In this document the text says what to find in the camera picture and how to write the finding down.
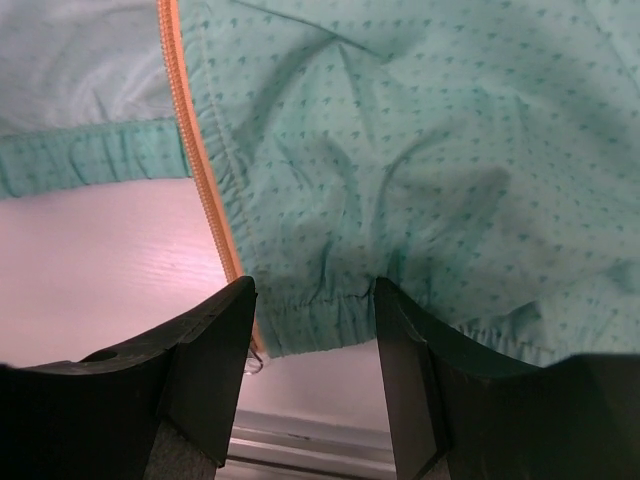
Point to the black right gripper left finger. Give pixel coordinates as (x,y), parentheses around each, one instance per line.
(160,405)

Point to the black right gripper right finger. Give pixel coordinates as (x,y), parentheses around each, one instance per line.
(453,401)

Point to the aluminium rail front table edge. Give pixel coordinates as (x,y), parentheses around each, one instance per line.
(276,447)

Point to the orange and teal jacket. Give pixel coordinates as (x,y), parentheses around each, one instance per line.
(482,155)

